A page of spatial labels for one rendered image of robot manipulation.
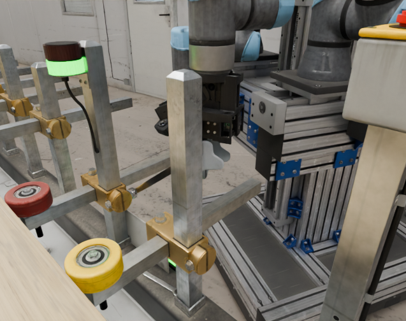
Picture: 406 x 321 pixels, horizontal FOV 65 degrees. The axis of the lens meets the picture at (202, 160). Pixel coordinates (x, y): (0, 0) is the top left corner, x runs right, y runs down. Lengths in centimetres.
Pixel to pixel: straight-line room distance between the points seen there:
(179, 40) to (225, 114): 32
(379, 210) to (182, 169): 26
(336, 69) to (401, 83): 69
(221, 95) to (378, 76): 31
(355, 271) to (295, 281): 107
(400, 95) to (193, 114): 26
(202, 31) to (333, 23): 49
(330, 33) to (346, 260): 69
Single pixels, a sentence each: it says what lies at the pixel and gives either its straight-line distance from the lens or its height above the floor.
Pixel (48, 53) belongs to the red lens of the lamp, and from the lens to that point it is 60.
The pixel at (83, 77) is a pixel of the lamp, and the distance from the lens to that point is 64.
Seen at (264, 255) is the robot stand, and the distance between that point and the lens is 152.
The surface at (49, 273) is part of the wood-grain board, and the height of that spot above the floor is 90.
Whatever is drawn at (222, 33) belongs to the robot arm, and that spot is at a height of 119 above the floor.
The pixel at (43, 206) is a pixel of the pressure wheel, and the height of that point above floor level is 89.
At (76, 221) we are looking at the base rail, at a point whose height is 70.
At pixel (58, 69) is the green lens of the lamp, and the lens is 60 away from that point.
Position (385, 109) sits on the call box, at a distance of 28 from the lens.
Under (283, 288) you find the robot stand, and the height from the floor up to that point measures 21.
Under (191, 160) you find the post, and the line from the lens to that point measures 46.
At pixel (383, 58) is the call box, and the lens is 27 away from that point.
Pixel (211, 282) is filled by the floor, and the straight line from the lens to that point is 167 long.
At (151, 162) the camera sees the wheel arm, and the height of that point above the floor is 86.
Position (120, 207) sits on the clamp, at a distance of 72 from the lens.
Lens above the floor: 124
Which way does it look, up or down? 27 degrees down
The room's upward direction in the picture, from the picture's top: straight up
